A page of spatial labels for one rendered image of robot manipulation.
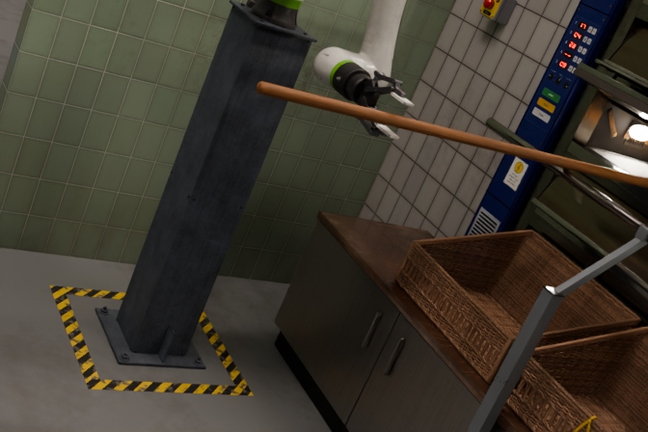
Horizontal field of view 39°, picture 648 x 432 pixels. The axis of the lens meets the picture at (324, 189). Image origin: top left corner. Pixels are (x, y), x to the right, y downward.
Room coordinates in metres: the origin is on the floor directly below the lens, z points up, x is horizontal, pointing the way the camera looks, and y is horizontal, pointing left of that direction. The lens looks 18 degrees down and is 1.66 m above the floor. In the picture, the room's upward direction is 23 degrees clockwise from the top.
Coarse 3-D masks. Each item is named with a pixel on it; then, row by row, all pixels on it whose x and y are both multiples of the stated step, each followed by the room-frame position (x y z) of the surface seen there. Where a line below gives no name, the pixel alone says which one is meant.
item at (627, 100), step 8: (576, 72) 3.01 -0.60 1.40; (584, 72) 2.98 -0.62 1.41; (584, 80) 2.99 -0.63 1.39; (592, 80) 2.94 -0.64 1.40; (600, 80) 2.92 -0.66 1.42; (600, 88) 2.91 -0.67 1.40; (608, 88) 2.88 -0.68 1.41; (608, 96) 3.05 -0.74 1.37; (616, 96) 2.85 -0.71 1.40; (624, 96) 2.83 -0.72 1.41; (632, 96) 2.81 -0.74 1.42; (624, 104) 2.94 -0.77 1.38; (632, 104) 2.79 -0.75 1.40; (640, 104) 2.77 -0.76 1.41; (640, 112) 2.81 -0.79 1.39
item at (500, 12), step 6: (504, 0) 3.52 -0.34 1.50; (510, 0) 3.54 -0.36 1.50; (498, 6) 3.52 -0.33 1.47; (504, 6) 3.53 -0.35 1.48; (510, 6) 3.54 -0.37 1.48; (480, 12) 3.58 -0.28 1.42; (486, 12) 3.56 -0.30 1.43; (492, 12) 3.53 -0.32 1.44; (498, 12) 3.52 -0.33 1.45; (504, 12) 3.53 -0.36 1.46; (510, 12) 3.55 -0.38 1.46; (492, 18) 3.52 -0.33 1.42; (498, 18) 3.53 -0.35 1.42; (504, 18) 3.54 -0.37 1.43; (504, 24) 3.55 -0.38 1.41
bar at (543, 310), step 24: (528, 144) 2.74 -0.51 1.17; (552, 168) 2.63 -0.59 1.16; (600, 192) 2.49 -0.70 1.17; (624, 216) 2.38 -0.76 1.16; (600, 264) 2.26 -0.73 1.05; (552, 288) 2.21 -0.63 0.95; (576, 288) 2.23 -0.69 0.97; (552, 312) 2.19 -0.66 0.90; (528, 336) 2.18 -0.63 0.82; (504, 360) 2.20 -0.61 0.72; (528, 360) 2.19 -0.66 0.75; (504, 384) 2.17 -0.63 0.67; (480, 408) 2.20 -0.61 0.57
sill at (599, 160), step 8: (576, 144) 3.09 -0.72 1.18; (576, 152) 3.07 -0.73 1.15; (584, 152) 3.04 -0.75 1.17; (592, 152) 3.04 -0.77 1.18; (584, 160) 3.03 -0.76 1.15; (592, 160) 3.01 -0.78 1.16; (600, 160) 2.98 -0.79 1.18; (608, 160) 3.02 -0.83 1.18; (608, 168) 2.95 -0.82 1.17; (616, 168) 2.94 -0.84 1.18; (624, 184) 2.88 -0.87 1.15; (632, 184) 2.86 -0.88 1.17; (632, 192) 2.84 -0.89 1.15; (640, 192) 2.82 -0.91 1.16; (640, 200) 2.81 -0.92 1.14
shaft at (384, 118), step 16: (272, 96) 2.00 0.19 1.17; (288, 96) 2.02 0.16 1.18; (304, 96) 2.05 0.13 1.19; (320, 96) 2.08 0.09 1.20; (336, 112) 2.11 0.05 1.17; (352, 112) 2.13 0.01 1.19; (368, 112) 2.16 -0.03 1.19; (384, 112) 2.20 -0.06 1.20; (416, 128) 2.25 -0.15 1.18; (432, 128) 2.28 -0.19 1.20; (448, 128) 2.32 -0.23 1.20; (480, 144) 2.38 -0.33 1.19; (496, 144) 2.41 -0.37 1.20; (512, 144) 2.47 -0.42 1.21; (544, 160) 2.53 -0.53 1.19; (560, 160) 2.57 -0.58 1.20; (576, 160) 2.62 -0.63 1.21; (608, 176) 2.70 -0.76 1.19; (624, 176) 2.73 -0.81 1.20; (640, 176) 2.79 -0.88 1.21
